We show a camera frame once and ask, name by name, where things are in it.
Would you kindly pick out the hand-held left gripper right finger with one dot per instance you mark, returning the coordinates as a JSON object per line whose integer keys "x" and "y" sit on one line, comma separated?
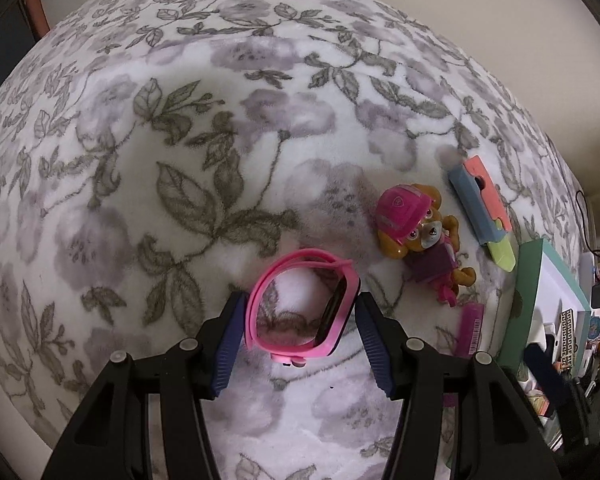
{"x": 375, "y": 350}

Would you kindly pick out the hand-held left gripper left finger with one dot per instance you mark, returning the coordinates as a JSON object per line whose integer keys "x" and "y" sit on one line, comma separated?
{"x": 227, "y": 350}

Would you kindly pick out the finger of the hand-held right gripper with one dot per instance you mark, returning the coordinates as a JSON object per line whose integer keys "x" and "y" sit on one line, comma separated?
{"x": 545, "y": 375}

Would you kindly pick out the black gold patterned lighter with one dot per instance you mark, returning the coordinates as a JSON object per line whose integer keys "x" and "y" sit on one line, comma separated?
{"x": 567, "y": 335}

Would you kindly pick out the pink kids smartwatch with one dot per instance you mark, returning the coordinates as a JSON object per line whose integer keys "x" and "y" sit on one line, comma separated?
{"x": 285, "y": 355}

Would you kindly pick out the teal box white inside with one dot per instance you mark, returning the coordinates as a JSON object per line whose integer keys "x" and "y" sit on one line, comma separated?
{"x": 527, "y": 285}

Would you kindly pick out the round blue printed disc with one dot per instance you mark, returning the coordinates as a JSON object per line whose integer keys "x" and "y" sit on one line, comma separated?
{"x": 594, "y": 332}

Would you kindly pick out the pink rectangular packet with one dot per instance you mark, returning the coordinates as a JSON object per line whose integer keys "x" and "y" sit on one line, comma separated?
{"x": 470, "y": 332}

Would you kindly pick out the toy dog figure pink helmet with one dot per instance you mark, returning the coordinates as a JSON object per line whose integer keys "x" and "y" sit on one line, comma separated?
{"x": 400, "y": 210}

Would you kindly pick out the floral fleece blanket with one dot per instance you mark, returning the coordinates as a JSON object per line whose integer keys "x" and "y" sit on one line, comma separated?
{"x": 180, "y": 110}

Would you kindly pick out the dark cabinet red edge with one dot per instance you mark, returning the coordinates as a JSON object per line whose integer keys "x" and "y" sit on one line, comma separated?
{"x": 27, "y": 15}

